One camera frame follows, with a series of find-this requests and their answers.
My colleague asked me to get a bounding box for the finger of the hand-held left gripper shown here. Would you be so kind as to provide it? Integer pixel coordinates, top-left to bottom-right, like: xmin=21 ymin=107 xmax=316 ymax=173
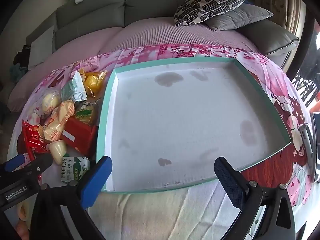
xmin=0 ymin=154 xmax=27 ymax=172
xmin=15 ymin=154 xmax=53 ymax=180

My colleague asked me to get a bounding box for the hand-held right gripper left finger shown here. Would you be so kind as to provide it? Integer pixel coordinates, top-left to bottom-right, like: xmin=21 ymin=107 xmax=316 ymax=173
xmin=30 ymin=156 xmax=113 ymax=240

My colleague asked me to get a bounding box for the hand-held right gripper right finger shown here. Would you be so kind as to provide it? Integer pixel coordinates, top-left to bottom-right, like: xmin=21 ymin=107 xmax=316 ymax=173
xmin=214 ymin=157 xmax=297 ymax=240

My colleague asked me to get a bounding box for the pale yellow jelly cup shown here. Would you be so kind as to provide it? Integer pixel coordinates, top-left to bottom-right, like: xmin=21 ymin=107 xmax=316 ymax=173
xmin=46 ymin=140 xmax=67 ymax=165

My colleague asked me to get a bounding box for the green white biscuit packet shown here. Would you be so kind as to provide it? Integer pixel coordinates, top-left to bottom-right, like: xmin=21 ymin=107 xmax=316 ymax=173
xmin=61 ymin=156 xmax=91 ymax=184

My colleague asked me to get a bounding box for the red snack packet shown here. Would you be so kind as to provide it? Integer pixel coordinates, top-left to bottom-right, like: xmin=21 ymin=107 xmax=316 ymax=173
xmin=21 ymin=120 xmax=50 ymax=160

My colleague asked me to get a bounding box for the orange white bread packet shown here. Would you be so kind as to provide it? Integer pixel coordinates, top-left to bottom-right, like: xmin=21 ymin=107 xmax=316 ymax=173
xmin=42 ymin=122 xmax=68 ymax=143
xmin=49 ymin=100 xmax=75 ymax=128

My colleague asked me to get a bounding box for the red box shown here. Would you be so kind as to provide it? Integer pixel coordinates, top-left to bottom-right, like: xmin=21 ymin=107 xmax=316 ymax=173
xmin=61 ymin=119 xmax=98 ymax=157

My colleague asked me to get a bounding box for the round cream bun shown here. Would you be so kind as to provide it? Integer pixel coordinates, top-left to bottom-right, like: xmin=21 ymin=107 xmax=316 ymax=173
xmin=41 ymin=91 xmax=62 ymax=115

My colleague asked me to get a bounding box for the clear green biscuit packet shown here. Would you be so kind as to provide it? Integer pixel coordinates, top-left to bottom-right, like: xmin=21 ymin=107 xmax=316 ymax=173
xmin=75 ymin=101 xmax=99 ymax=125

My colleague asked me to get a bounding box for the teal-rimmed white box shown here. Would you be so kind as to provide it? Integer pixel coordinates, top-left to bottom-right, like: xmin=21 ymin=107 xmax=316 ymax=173
xmin=96 ymin=56 xmax=292 ymax=194

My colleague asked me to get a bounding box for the green silver snack packet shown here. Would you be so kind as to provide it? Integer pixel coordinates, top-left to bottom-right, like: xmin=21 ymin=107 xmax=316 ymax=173
xmin=61 ymin=71 xmax=87 ymax=102

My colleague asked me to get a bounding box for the yellow cake packet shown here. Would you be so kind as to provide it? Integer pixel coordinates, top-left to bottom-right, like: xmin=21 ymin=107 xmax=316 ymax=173
xmin=84 ymin=70 xmax=108 ymax=98

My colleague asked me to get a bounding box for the teal cloth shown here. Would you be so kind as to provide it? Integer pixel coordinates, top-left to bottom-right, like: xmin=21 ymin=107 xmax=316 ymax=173
xmin=9 ymin=64 xmax=27 ymax=83

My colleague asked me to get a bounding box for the dark clothes pile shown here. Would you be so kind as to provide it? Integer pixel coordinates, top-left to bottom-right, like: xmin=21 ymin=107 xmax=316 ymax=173
xmin=13 ymin=44 xmax=32 ymax=68

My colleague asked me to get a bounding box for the pink printed blanket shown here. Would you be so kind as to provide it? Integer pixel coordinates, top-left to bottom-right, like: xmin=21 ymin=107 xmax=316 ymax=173
xmin=7 ymin=44 xmax=320 ymax=240

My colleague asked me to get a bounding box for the light grey cushion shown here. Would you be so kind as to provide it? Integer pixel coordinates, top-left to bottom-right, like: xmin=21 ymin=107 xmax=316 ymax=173
xmin=27 ymin=25 xmax=55 ymax=70

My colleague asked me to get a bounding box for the black metal rack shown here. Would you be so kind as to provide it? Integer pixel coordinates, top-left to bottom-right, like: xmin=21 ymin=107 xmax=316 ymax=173
xmin=291 ymin=62 xmax=320 ymax=108

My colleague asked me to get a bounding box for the grey pillow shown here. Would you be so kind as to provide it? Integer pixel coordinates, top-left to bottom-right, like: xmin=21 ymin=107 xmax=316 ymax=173
xmin=205 ymin=4 xmax=274 ymax=32

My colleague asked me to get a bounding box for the grey sofa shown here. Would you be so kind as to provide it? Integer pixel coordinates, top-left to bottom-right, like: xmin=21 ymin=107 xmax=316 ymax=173
xmin=25 ymin=0 xmax=300 ymax=63

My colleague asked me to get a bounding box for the black white patterned pillow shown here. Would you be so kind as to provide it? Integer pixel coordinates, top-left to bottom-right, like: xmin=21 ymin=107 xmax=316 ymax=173
xmin=174 ymin=0 xmax=251 ymax=27

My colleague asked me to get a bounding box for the beige patterned curtain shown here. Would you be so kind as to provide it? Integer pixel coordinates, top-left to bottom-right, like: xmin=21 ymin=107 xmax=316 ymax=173
xmin=250 ymin=0 xmax=300 ymax=33

